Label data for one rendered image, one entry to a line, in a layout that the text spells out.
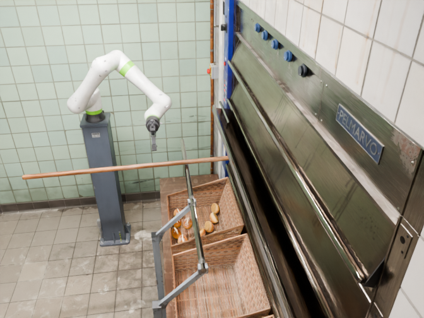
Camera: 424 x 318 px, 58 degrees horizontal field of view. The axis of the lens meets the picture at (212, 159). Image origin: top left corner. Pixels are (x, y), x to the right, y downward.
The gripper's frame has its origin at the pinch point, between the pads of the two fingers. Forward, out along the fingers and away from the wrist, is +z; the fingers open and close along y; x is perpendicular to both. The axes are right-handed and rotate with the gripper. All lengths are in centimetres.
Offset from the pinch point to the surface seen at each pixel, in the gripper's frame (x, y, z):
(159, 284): 3, 78, 45
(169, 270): -3, 75, 37
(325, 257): -54, -21, 128
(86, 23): 47, -46, -117
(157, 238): 2, 40, 45
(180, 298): -9, 74, 60
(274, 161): -55, -21, 68
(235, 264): -46, 73, 40
